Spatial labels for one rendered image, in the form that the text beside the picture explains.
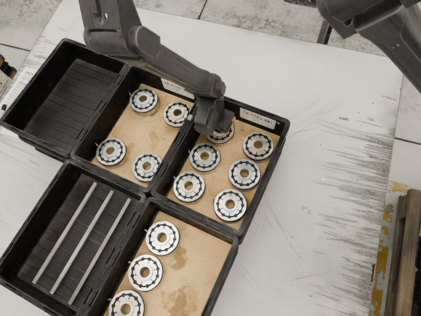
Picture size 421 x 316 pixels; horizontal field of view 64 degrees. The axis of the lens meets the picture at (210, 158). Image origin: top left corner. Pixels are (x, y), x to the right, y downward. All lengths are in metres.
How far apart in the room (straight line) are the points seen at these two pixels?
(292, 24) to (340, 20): 2.13
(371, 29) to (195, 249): 0.79
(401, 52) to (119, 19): 0.40
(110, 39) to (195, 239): 0.68
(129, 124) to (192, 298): 0.62
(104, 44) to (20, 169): 1.00
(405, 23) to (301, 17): 2.20
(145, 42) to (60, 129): 0.82
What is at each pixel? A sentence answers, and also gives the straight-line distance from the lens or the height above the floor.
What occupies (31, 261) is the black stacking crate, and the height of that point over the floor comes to 0.83.
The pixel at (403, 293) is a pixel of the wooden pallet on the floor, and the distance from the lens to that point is 1.90.
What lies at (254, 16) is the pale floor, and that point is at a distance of 2.66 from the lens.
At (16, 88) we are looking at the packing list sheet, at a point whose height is 0.70.
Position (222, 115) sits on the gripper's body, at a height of 0.99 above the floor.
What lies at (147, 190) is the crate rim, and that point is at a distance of 1.03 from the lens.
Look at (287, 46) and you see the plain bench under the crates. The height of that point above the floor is 0.70.
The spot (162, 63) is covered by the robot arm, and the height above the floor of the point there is 1.35.
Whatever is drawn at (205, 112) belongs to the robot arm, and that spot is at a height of 1.09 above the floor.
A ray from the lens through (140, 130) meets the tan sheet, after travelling 1.23.
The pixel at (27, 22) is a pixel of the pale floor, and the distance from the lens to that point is 3.11.
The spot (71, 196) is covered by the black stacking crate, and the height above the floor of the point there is 0.83.
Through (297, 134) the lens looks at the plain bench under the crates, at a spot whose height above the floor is 0.70.
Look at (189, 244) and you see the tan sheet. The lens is 1.07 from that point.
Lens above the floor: 1.88
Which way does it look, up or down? 67 degrees down
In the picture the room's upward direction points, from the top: 11 degrees counter-clockwise
